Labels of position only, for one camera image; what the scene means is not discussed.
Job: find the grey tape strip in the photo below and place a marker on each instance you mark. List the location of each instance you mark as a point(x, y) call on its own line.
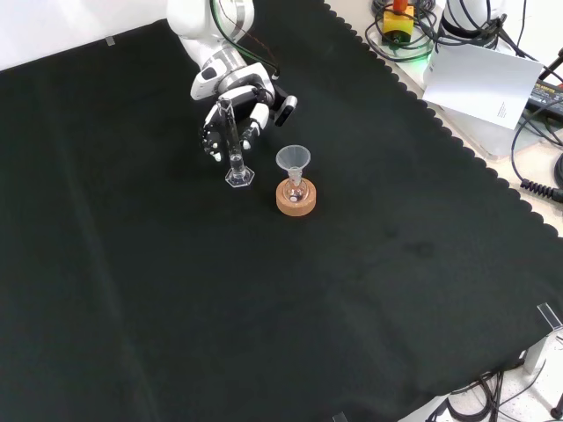
point(111, 41)

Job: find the yellow stop button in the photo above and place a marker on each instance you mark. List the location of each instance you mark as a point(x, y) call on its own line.
point(398, 24)

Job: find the pale board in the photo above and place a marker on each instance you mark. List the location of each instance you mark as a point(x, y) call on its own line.
point(475, 83)

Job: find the clear glass graduated cylinder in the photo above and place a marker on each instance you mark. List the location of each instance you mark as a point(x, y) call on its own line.
point(236, 169)

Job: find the clear cloth clip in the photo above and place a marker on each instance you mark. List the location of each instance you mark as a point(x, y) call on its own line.
point(550, 314)

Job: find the black and white wrist camera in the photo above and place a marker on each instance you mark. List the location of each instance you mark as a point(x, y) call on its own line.
point(286, 111)

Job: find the small round-bottom glass flask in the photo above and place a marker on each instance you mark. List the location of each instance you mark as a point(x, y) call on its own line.
point(295, 191)

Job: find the clear plastic funnel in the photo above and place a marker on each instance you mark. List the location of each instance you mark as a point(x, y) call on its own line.
point(293, 158)

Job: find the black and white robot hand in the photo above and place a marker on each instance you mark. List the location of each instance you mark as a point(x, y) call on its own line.
point(237, 83)

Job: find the black power adapter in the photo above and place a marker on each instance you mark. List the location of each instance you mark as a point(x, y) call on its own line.
point(547, 94)

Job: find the black bench cloth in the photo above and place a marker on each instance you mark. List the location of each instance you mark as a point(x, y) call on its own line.
point(176, 285)

